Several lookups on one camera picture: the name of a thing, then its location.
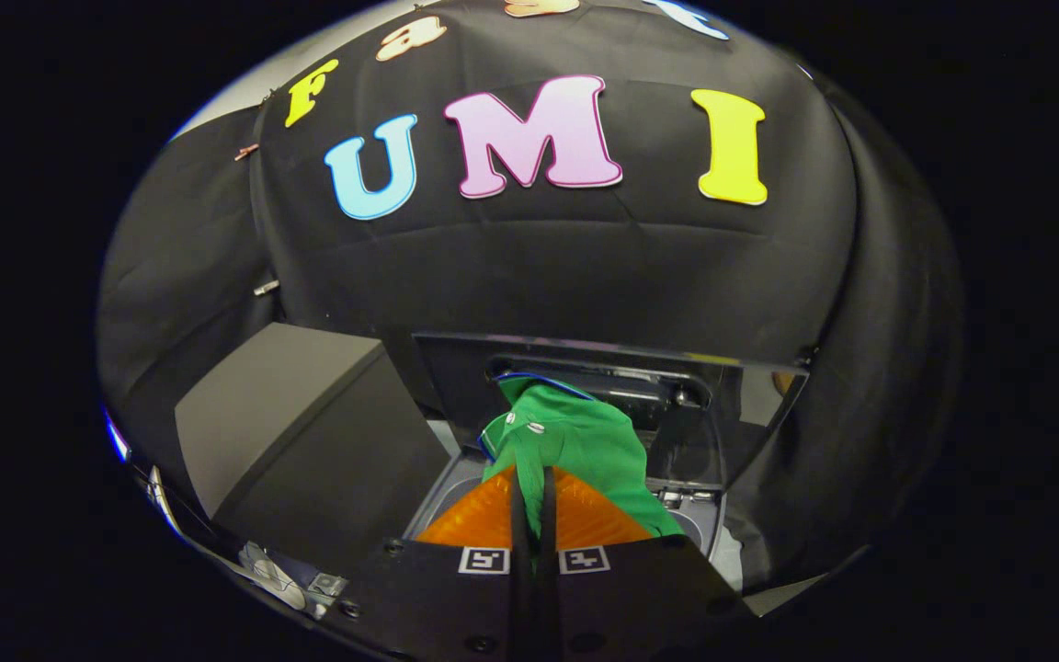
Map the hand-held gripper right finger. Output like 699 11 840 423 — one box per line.
536 464 757 662

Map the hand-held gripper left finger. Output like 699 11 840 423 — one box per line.
316 462 537 662

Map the green polo shirt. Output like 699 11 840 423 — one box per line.
479 372 685 553

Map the grey cabinet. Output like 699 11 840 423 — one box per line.
174 322 450 571

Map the black backdrop cloth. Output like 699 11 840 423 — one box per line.
97 0 967 589

